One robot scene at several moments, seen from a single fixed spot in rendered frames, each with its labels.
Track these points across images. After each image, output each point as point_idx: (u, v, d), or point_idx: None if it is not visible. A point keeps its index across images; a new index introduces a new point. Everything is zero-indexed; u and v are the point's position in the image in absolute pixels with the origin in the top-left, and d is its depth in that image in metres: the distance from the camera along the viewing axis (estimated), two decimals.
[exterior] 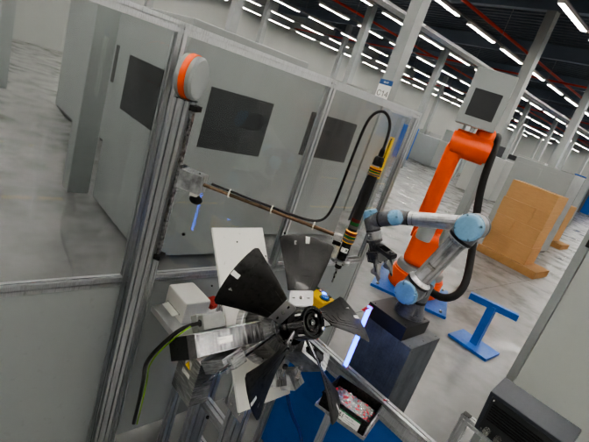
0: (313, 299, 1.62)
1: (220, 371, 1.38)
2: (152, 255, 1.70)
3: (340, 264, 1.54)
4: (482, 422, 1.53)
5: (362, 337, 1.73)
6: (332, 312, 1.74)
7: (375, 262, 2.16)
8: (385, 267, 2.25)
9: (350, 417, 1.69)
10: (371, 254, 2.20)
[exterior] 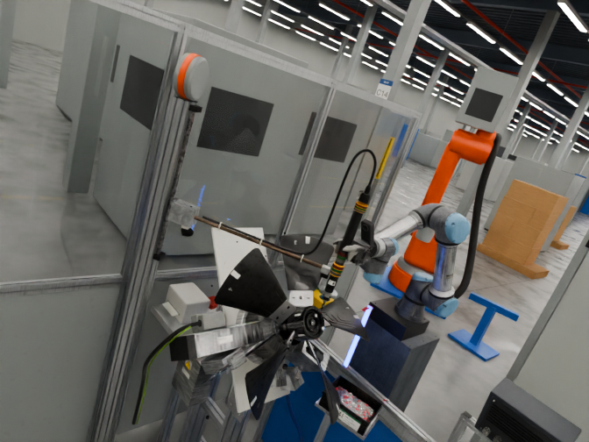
0: (313, 299, 1.62)
1: (220, 371, 1.38)
2: (152, 255, 1.70)
3: (327, 296, 1.58)
4: (482, 422, 1.53)
5: (362, 337, 1.73)
6: (332, 312, 1.74)
7: None
8: (349, 257, 1.55)
9: (350, 417, 1.69)
10: None
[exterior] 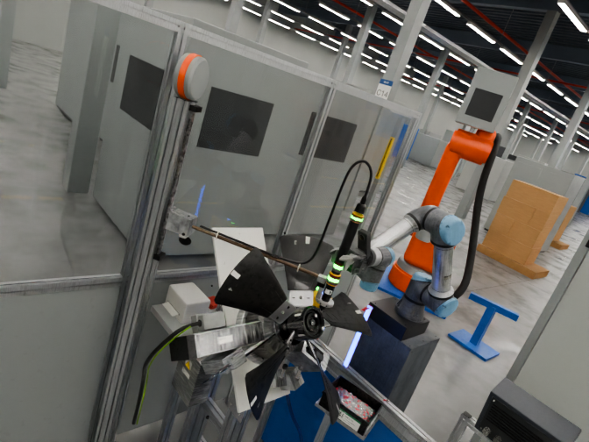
0: (313, 299, 1.62)
1: (220, 371, 1.38)
2: (152, 255, 1.70)
3: (323, 305, 1.59)
4: (482, 422, 1.53)
5: (365, 332, 1.73)
6: (333, 310, 1.74)
7: None
8: (345, 267, 1.56)
9: (350, 417, 1.69)
10: None
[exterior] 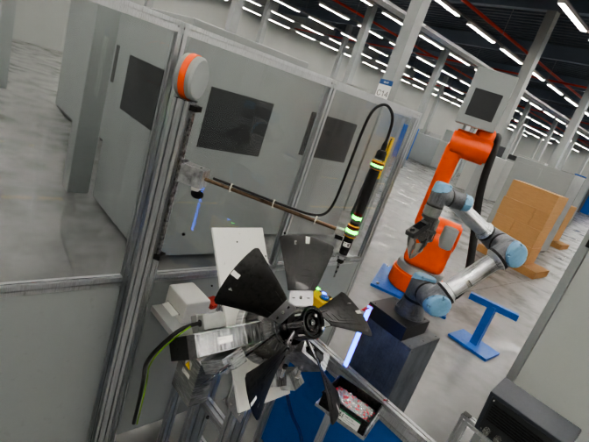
0: (313, 299, 1.62)
1: (220, 371, 1.38)
2: (152, 255, 1.70)
3: (342, 259, 1.54)
4: (482, 422, 1.53)
5: (365, 332, 1.73)
6: (333, 310, 1.74)
7: (408, 235, 1.94)
8: (420, 250, 1.94)
9: (350, 417, 1.69)
10: None
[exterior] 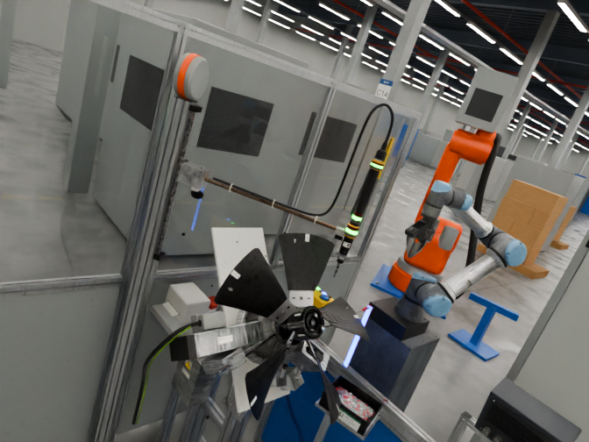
0: (324, 327, 1.62)
1: (220, 371, 1.38)
2: (152, 255, 1.70)
3: (342, 259, 1.54)
4: (482, 422, 1.53)
5: (329, 409, 1.49)
6: None
7: (408, 235, 1.93)
8: (419, 250, 1.94)
9: (350, 417, 1.69)
10: None
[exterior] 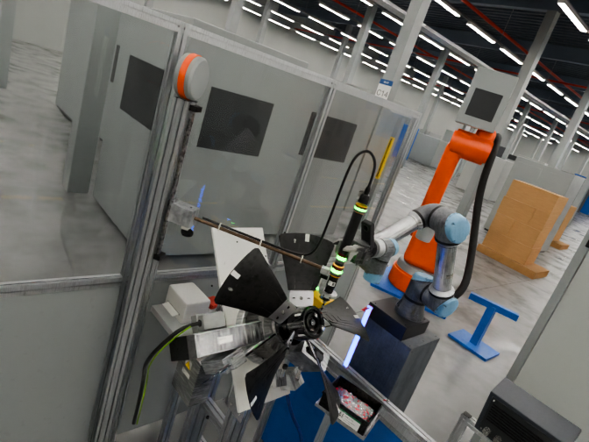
0: (324, 327, 1.62)
1: (220, 371, 1.38)
2: (152, 255, 1.70)
3: (327, 297, 1.58)
4: (482, 422, 1.53)
5: (329, 409, 1.49)
6: None
7: None
8: (349, 257, 1.55)
9: (350, 417, 1.69)
10: None
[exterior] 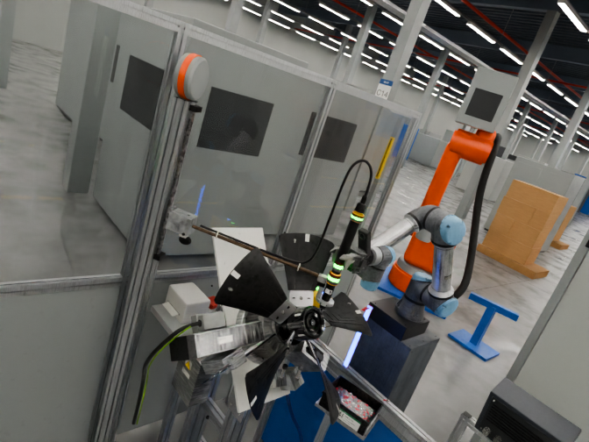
0: (324, 327, 1.62)
1: (220, 371, 1.38)
2: (152, 255, 1.70)
3: (324, 305, 1.59)
4: (482, 422, 1.53)
5: (329, 409, 1.49)
6: None
7: None
8: (345, 266, 1.56)
9: (350, 417, 1.69)
10: None
